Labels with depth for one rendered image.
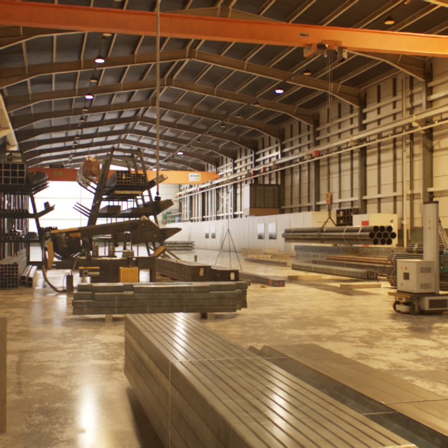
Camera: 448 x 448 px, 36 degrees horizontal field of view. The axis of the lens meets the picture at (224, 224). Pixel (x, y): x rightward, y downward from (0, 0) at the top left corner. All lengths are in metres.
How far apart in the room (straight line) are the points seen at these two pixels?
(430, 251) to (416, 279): 0.65
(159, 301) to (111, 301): 0.70
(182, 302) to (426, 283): 3.80
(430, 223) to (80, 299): 5.59
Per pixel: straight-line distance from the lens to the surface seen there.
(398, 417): 3.65
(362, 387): 4.62
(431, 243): 11.34
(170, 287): 9.96
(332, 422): 2.54
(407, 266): 11.12
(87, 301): 9.95
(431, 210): 11.35
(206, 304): 10.05
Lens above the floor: 1.23
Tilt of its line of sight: 1 degrees up
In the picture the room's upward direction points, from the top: straight up
